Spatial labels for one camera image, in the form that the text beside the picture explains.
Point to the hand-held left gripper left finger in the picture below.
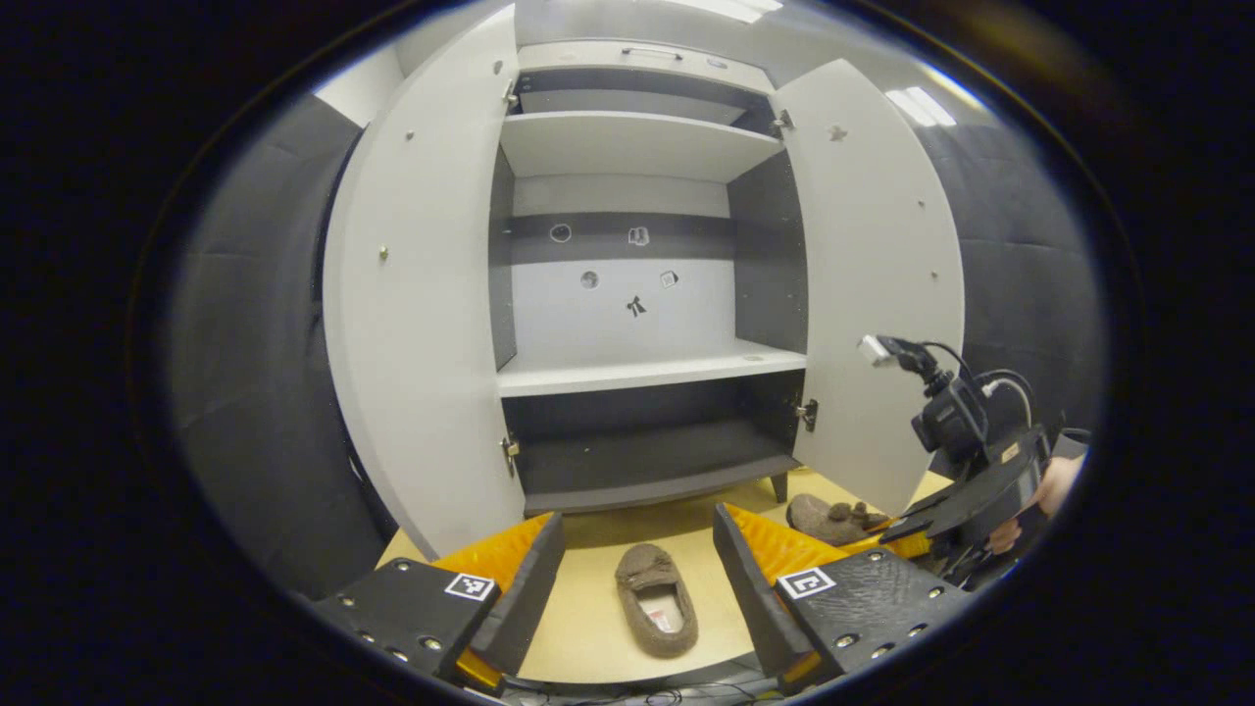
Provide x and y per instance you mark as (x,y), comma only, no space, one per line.
(534,588)

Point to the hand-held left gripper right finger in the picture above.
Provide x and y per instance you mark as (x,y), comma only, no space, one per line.
(750,588)

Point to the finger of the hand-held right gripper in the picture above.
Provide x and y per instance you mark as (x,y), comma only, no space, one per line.
(980,485)

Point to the brown suede shoe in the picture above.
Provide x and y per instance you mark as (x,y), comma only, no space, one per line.
(652,613)
(824,520)

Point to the white shoe cabinet door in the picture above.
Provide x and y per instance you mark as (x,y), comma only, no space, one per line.
(422,314)
(873,275)

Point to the white shoe cabinet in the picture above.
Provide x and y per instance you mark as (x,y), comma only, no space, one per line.
(627,147)

